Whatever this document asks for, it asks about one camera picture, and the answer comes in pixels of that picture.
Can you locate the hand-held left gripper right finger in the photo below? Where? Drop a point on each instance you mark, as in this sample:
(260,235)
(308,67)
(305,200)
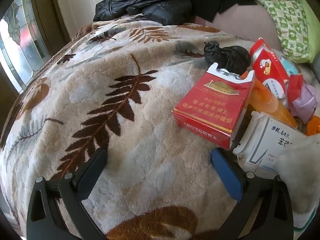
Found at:
(226,177)

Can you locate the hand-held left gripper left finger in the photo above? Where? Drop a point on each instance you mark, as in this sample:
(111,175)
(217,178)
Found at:
(92,170)

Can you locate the red cigarette pack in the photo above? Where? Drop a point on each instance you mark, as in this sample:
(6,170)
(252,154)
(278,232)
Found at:
(212,110)

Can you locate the teal small box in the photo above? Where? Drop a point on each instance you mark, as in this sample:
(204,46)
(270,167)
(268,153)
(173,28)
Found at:
(290,67)

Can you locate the white medicine box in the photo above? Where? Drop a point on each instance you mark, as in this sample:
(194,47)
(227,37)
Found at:
(270,140)

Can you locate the leaf print fleece blanket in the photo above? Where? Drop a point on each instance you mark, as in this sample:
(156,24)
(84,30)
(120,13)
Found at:
(155,155)

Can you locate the white towel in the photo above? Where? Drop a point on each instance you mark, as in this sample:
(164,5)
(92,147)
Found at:
(300,175)

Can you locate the orange plastic packet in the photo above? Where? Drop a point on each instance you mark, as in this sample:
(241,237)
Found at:
(270,102)

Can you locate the purple plastic wrapper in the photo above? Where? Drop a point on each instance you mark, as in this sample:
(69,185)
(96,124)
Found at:
(306,100)

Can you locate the long red carton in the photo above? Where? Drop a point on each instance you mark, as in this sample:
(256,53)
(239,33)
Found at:
(270,67)

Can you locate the black plastic bag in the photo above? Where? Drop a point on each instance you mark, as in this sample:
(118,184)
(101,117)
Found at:
(232,57)

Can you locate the stained glass window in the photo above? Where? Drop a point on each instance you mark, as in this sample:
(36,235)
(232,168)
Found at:
(15,42)

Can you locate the pink bed sheet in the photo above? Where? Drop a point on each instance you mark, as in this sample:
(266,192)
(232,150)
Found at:
(240,25)

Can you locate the green patterned quilt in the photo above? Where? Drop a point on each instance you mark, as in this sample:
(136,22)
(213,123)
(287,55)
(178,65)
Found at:
(287,17)

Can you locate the black puffer jacket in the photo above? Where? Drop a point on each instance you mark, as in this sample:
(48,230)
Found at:
(150,5)

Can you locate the black cloth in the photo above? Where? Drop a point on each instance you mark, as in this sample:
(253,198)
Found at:
(210,2)

